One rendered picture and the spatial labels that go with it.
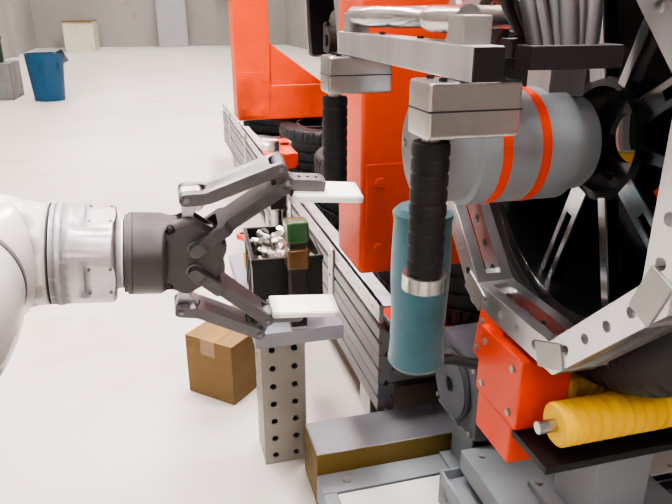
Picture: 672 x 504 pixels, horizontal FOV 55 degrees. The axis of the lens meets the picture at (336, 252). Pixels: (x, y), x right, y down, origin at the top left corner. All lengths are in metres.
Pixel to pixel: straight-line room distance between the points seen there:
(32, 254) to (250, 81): 2.57
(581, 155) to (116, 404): 1.44
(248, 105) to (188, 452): 1.85
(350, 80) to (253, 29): 2.19
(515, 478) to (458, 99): 0.83
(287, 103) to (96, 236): 2.60
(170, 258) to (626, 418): 0.60
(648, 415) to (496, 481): 0.39
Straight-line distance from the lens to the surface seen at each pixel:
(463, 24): 0.58
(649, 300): 0.69
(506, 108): 0.60
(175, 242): 0.59
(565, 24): 0.61
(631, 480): 1.16
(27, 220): 0.58
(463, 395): 1.25
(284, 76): 3.12
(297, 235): 1.13
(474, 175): 0.76
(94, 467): 1.69
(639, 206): 0.86
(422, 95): 0.58
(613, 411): 0.91
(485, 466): 1.27
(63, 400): 1.96
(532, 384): 0.92
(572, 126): 0.81
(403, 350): 0.99
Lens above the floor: 1.01
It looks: 21 degrees down
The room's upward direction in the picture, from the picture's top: straight up
